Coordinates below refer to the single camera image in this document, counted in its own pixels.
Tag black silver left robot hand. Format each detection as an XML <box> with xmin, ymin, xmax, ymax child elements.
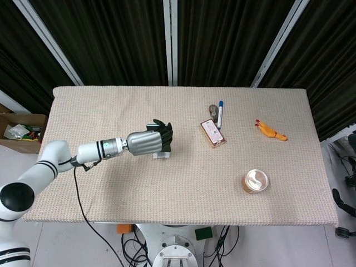
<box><xmin>126</xmin><ymin>118</ymin><xmax>174</xmax><ymax>157</ymax></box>

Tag yellow rubber chicken toy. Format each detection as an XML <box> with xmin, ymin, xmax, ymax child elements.
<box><xmin>254</xmin><ymin>118</ymin><xmax>289</xmax><ymax>142</ymax></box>

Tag white upright frame post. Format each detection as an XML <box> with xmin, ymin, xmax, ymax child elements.
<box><xmin>163</xmin><ymin>0</ymin><xmax>179</xmax><ymax>86</ymax></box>

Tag green block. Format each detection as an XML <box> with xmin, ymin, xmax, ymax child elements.
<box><xmin>195</xmin><ymin>227</ymin><xmax>214</xmax><ymax>241</ymax></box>

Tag black floor cable bundle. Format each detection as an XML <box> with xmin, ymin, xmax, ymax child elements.
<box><xmin>120</xmin><ymin>226</ymin><xmax>152</xmax><ymax>267</ymax></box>
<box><xmin>202</xmin><ymin>225</ymin><xmax>240</xmax><ymax>267</ymax></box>

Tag black pleated curtain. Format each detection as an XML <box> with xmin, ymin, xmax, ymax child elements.
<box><xmin>0</xmin><ymin>0</ymin><xmax>356</xmax><ymax>142</ymax></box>

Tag clear plastic bag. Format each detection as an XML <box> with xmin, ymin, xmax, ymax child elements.
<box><xmin>3</xmin><ymin>124</ymin><xmax>28</xmax><ymax>140</ymax></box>

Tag black caster wheel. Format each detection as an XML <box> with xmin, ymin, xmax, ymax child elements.
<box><xmin>334</xmin><ymin>226</ymin><xmax>352</xmax><ymax>239</ymax></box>

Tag brown cardboard box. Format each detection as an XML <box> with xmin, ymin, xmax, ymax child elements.
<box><xmin>0</xmin><ymin>104</ymin><xmax>48</xmax><ymax>154</ymax></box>

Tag beige waffle-weave tablecloth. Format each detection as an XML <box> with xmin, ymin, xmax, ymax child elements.
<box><xmin>21</xmin><ymin>86</ymin><xmax>340</xmax><ymax>228</ymax></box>

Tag small brown mottled object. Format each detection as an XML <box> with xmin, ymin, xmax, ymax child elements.
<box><xmin>208</xmin><ymin>104</ymin><xmax>219</xmax><ymax>123</ymax></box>

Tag white slanted frame post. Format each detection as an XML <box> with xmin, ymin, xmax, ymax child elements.
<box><xmin>249</xmin><ymin>0</ymin><xmax>311</xmax><ymax>88</ymax></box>
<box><xmin>16</xmin><ymin>0</ymin><xmax>85</xmax><ymax>86</ymax></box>

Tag black office chair base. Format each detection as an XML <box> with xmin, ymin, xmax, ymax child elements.
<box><xmin>332</xmin><ymin>188</ymin><xmax>356</xmax><ymax>217</ymax></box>

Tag white frame beam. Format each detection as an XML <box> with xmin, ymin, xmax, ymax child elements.
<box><xmin>319</xmin><ymin>121</ymin><xmax>356</xmax><ymax>147</ymax></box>

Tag colourful small toys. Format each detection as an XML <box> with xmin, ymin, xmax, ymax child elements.
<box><xmin>21</xmin><ymin>126</ymin><xmax>43</xmax><ymax>142</ymax></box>

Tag clear jar of rubber bands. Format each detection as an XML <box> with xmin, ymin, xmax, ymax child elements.
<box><xmin>241</xmin><ymin>169</ymin><xmax>270</xmax><ymax>194</ymax></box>

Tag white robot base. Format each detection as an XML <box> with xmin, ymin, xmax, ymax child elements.
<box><xmin>136</xmin><ymin>224</ymin><xmax>212</xmax><ymax>267</ymax></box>

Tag white marker blue cap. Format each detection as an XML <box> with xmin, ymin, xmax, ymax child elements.
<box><xmin>216</xmin><ymin>100</ymin><xmax>225</xmax><ymax>130</ymax></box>

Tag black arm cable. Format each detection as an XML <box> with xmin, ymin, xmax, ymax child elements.
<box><xmin>73</xmin><ymin>160</ymin><xmax>125</xmax><ymax>267</ymax></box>

